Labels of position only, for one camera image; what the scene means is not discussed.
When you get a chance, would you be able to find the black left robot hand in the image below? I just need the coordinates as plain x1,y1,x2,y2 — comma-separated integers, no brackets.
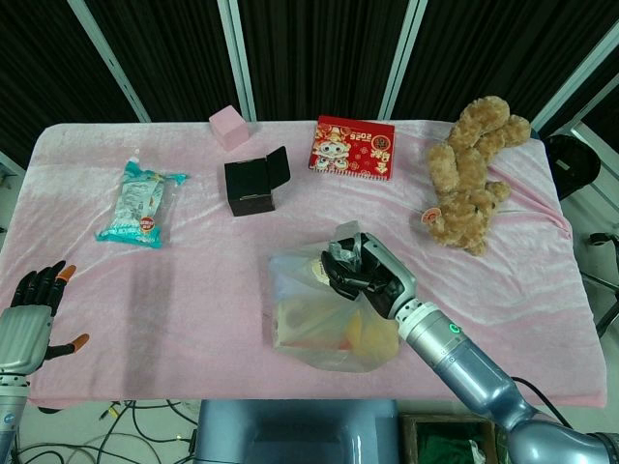
0,260,91,376

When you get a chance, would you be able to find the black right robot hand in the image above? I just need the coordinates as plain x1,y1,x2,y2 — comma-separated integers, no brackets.
321,232,418,321

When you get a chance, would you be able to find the translucent plastic bag with items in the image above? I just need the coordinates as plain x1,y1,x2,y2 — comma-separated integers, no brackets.
267,220,401,374

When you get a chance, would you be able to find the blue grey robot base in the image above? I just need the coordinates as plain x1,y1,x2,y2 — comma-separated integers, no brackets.
191,398,402,464

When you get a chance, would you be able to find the yellow plush ball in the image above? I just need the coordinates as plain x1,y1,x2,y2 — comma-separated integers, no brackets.
345,308,401,362

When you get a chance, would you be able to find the red white green carton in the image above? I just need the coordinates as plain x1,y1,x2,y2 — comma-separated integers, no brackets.
273,299,359,354

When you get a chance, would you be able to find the brown teddy bear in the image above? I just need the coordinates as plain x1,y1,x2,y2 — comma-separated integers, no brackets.
418,96,532,256

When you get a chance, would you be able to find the red desk calendar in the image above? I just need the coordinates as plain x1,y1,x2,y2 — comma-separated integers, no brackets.
308,114,397,181

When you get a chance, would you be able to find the brown cardboard box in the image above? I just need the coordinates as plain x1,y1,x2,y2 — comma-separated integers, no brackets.
398,413,499,464

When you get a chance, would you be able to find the black open box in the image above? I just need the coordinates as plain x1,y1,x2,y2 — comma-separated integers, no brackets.
223,146,291,218

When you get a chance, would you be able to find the pink velvet table cloth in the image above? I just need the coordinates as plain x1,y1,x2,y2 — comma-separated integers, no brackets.
0,120,608,410

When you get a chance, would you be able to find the teal snack packet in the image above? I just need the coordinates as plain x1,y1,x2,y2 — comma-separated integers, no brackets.
94,149,190,250

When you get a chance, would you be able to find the green cloth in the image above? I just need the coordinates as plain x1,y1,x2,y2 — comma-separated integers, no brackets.
415,420,487,464

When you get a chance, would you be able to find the black tripod stand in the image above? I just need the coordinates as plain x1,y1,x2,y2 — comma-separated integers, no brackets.
579,231,619,334

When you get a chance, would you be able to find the black round stool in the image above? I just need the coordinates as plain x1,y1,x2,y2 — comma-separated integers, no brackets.
545,133,603,200

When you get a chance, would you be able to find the pink foam cube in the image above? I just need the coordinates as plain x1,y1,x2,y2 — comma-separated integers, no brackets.
208,106,248,150

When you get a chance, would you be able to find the black floor cable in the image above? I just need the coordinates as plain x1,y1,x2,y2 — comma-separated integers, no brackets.
14,400,194,464

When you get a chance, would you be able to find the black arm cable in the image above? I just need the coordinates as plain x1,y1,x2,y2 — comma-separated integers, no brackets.
512,376,575,429

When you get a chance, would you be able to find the white frame post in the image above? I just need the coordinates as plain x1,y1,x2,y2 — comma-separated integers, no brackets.
531,23,619,141
67,0,151,122
379,0,429,120
217,0,257,122

